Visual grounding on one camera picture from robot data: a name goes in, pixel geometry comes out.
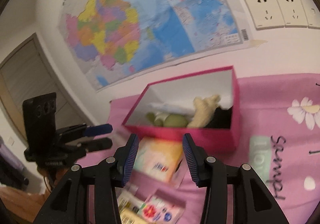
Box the white wall sockets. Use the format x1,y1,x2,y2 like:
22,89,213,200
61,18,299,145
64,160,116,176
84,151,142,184
244,0,319,30

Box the pink storage box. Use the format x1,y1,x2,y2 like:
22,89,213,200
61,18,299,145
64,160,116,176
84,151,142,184
122,66,241,154

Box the green frog plush toy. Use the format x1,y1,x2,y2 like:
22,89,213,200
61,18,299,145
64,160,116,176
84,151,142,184
145,112,189,128

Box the gold tissue pack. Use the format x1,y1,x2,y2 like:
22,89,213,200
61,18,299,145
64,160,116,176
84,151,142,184
117,190,148,224

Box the black plush toy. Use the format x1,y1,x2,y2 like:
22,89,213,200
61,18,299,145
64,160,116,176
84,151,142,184
205,107,233,129

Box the pink floral tissue pack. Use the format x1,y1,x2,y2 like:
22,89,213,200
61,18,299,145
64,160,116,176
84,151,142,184
138,189,186,223

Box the pink bed sheet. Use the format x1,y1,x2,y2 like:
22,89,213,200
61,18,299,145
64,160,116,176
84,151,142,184
75,73,320,224

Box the wall map poster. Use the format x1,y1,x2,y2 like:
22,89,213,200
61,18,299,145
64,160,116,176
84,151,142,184
58,0,252,90

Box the beige plush bear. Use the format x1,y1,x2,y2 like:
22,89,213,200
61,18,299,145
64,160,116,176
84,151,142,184
187,95,221,128

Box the grey wooden door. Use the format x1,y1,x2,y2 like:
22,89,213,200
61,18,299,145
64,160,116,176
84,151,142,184
1,33,93,141

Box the pastel tissue pack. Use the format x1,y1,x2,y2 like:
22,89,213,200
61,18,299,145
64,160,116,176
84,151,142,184
133,137,184,186

